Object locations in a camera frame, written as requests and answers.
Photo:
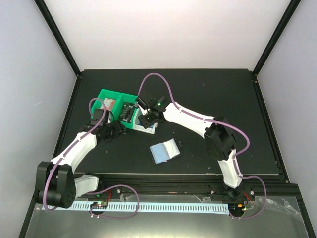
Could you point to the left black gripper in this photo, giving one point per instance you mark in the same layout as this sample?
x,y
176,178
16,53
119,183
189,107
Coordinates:
x,y
119,130

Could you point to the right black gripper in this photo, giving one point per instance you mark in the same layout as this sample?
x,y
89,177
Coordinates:
x,y
145,123

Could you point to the white plastic card bin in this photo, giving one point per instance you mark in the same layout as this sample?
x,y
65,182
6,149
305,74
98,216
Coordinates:
x,y
140,124

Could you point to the green double compartment bin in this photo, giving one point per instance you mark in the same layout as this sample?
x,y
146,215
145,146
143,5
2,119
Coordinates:
x,y
120,99

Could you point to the clear sleeve card holder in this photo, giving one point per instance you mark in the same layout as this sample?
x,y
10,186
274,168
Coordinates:
x,y
165,151

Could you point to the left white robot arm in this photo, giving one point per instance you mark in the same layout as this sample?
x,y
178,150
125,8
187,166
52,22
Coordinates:
x,y
55,184

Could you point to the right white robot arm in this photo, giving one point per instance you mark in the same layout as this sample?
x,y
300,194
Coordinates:
x,y
218,136

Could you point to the red and white cards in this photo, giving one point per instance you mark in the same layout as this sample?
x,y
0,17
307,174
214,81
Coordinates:
x,y
108,103

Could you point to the left circuit board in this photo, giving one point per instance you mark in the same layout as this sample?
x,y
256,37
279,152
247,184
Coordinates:
x,y
99,205

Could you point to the circuit board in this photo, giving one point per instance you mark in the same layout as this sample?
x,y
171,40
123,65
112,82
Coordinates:
x,y
99,205
240,207

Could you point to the right circuit board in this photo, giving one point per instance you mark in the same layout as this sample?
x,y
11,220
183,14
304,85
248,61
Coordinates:
x,y
240,207

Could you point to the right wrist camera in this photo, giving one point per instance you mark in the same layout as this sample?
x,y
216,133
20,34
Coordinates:
x,y
145,100

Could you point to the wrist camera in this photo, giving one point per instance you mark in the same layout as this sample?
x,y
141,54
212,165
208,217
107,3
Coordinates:
x,y
145,100
97,117

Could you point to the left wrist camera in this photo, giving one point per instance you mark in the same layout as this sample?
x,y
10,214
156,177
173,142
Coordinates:
x,y
97,117

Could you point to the white slotted cable duct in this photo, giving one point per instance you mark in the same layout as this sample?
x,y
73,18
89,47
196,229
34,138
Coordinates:
x,y
204,208

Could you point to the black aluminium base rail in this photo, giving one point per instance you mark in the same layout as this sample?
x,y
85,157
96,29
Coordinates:
x,y
210,185

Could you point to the left black frame post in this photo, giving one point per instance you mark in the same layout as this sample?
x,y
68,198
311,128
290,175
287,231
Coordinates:
x,y
45,12

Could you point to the black frame post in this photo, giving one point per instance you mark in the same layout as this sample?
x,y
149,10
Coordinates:
x,y
45,12
283,22

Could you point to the right black frame post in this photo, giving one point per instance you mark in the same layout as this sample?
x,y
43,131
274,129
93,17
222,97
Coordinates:
x,y
283,22

